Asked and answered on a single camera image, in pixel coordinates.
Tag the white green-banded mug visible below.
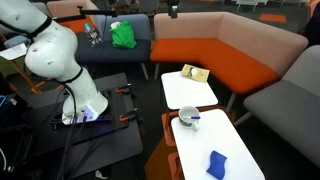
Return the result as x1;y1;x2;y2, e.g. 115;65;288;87
178;105;201;132

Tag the white side table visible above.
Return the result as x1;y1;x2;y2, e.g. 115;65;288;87
170;108;266;180
161;70;219;110

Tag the black orange-tipped clamp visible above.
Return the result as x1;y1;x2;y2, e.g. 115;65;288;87
119;108;139;123
114;83;135;95

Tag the yellow paper packet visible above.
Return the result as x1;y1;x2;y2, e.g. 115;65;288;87
181;63;211;83

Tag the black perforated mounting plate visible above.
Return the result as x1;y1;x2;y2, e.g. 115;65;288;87
49;87;139;133

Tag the green bag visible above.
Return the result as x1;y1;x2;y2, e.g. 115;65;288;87
109;21;138;50

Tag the blue-grey armchair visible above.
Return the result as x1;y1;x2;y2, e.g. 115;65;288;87
75;13;152;80

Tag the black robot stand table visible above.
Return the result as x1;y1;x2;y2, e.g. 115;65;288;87
19;72;144;178

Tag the orange and beige sofa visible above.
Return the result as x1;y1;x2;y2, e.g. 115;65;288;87
149;11;309;96

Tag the plastic bottle with tag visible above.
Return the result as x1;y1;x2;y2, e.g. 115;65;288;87
83;23;104;48

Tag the blue cloth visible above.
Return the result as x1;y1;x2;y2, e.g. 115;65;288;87
206;150;228;180

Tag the beige and orange chair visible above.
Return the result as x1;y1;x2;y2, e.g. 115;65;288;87
46;0;99;34

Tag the grey corner sofa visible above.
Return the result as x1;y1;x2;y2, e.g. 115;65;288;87
243;44;320;168

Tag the white paper sheet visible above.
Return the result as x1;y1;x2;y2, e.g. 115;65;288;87
0;43;28;62

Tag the black camera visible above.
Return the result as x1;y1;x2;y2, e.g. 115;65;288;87
166;0;181;19

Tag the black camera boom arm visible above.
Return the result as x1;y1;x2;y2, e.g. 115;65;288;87
53;5;118;24

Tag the black cable bundle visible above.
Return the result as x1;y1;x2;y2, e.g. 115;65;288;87
55;83;88;180

